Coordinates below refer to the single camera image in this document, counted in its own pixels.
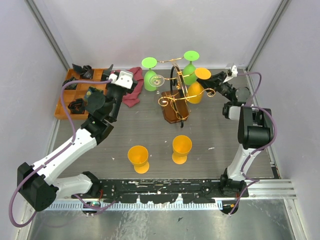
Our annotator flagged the maroon cloth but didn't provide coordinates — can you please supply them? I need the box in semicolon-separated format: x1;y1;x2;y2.
122;67;144;108

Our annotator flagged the dark cloth bundle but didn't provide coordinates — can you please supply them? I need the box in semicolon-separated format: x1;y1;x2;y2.
62;76;78;90

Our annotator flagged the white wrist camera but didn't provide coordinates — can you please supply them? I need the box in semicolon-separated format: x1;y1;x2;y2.
118;70;138;90
225;63;238;82

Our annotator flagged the green plastic wine glass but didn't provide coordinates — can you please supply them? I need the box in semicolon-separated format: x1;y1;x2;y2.
141;57;157;92
182;50;200;85

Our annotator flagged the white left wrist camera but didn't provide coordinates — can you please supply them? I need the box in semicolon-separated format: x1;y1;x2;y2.
118;70;138;90

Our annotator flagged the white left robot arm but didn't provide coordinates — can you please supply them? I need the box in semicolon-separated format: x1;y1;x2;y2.
17;69;136;212

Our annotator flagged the clear wine glass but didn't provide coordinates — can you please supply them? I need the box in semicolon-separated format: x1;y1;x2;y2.
149;74;165;94

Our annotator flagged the gold wire wine glass rack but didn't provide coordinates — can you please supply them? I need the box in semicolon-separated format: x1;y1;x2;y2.
157;57;216;128

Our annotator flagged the dark folded cloth item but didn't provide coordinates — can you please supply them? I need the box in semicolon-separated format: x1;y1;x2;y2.
72;64;94;80

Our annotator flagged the blue yellow patterned cloth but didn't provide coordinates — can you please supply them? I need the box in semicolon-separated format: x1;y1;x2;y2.
83;86;104;102

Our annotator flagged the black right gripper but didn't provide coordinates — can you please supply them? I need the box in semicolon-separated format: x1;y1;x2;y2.
195;71;235;102

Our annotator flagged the black red cloth bundle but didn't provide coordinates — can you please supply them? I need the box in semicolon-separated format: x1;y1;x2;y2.
67;98;86;115

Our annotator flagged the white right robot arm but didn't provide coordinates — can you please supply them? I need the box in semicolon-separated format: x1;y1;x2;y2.
195;70;274;197

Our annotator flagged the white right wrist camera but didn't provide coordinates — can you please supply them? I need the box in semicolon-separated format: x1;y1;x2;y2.
225;63;238;82

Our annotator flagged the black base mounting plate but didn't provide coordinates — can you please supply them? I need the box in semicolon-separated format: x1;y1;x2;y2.
79;178;247;204

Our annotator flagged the orange plastic wine glass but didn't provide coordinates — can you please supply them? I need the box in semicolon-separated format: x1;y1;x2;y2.
127;145;150;174

